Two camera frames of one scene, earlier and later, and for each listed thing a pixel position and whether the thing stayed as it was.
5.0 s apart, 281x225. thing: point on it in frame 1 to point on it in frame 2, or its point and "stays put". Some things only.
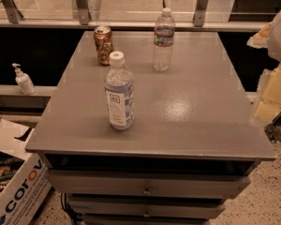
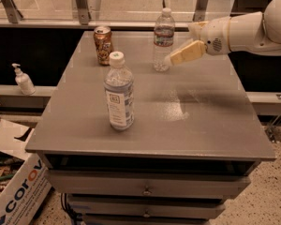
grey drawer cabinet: [194, 142] stays put
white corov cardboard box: [23, 201] stays put
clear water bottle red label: [164, 41] stays put
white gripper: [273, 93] to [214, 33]
